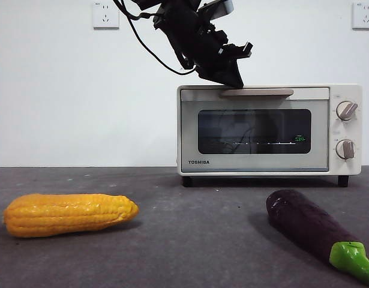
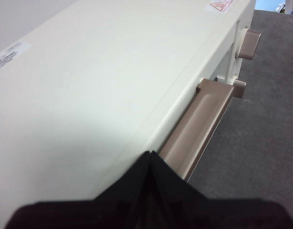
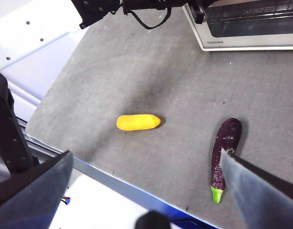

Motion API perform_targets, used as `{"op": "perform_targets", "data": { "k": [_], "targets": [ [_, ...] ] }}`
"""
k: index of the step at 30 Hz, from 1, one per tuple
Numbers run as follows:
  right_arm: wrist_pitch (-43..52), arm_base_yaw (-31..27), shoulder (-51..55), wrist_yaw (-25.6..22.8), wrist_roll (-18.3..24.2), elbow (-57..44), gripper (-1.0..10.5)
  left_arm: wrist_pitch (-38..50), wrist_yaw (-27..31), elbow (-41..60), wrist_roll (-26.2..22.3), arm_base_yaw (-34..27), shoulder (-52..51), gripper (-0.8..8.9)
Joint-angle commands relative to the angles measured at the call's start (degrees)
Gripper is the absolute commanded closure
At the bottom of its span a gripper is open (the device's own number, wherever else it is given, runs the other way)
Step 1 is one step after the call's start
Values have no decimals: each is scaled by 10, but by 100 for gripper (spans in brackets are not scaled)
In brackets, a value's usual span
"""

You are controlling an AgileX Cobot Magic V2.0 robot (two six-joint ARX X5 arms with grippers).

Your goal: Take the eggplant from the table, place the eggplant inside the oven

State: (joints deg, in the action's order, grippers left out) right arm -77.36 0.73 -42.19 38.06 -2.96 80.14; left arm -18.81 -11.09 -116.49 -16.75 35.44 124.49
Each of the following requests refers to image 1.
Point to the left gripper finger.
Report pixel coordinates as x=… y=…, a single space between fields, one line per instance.
x=209 y=76
x=232 y=78

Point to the glass oven door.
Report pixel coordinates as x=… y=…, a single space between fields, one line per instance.
x=189 y=135

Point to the purple eggplant green stem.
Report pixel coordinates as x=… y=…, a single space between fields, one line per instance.
x=304 y=221

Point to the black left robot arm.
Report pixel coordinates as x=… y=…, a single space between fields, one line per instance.
x=184 y=24

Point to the black oven foot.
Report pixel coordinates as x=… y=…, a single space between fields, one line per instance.
x=187 y=181
x=343 y=181

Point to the white oven knob taupe pointer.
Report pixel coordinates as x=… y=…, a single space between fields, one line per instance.
x=345 y=111
x=345 y=149

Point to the white Toshiba toaster oven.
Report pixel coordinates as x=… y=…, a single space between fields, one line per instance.
x=346 y=170

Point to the yellow corn cob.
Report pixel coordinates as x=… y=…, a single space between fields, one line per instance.
x=67 y=215

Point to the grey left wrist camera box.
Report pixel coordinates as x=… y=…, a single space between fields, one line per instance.
x=223 y=7

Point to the white wall socket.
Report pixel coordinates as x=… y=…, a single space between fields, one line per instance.
x=365 y=16
x=106 y=15

